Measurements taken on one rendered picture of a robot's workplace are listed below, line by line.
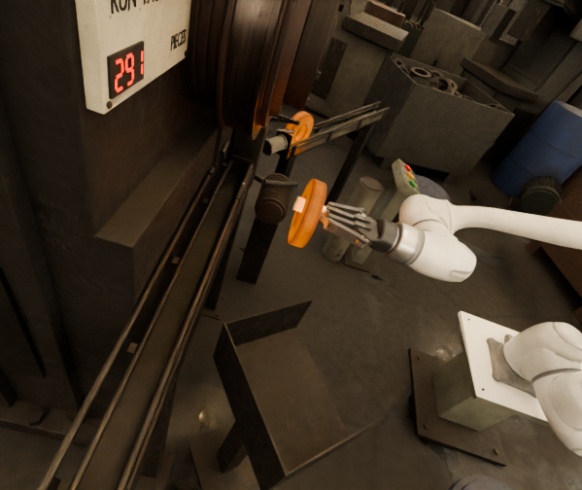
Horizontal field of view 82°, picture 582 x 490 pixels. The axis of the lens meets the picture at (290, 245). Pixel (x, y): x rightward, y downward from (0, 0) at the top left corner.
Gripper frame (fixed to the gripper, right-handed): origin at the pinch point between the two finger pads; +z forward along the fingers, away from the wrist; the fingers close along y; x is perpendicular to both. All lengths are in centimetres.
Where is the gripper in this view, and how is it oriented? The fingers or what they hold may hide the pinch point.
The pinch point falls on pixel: (309, 208)
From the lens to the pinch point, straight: 75.1
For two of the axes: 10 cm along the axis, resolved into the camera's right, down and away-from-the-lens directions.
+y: 1.2, -6.6, 7.4
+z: -9.3, -3.3, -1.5
